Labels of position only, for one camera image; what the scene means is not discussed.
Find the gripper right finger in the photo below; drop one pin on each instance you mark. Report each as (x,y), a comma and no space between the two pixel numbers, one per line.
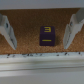
(72,29)

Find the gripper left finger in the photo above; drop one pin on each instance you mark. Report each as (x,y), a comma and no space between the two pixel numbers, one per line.
(7,30)

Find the purple block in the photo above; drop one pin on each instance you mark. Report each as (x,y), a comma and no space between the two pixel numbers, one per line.
(47,36)

